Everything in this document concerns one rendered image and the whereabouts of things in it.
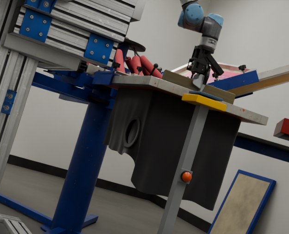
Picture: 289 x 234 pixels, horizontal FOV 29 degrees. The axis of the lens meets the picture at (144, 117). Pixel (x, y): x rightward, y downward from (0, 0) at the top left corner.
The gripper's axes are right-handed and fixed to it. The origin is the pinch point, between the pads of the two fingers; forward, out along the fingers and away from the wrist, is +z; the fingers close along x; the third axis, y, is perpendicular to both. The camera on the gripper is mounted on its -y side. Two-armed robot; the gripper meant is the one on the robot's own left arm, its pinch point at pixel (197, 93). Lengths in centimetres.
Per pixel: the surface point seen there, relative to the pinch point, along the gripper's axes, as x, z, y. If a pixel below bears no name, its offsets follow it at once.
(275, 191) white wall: -200, 36, -200
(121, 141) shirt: -19.2, 30.6, 21.1
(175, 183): 33, 39, 14
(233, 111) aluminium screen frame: 15.1, 4.4, -11.0
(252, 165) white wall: -249, 18, -200
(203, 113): 34.2, 10.9, 11.9
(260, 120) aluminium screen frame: 15.1, 4.3, -25.6
